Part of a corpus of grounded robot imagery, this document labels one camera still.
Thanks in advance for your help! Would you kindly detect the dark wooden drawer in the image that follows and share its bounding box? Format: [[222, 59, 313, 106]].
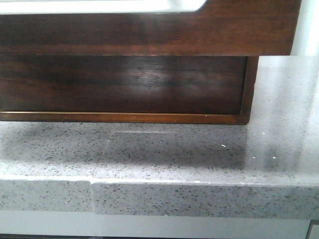
[[0, 0, 301, 56], [0, 55, 247, 115]]

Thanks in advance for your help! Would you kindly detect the dark wooden drawer cabinet frame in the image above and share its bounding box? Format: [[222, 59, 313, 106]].
[[0, 55, 260, 125]]

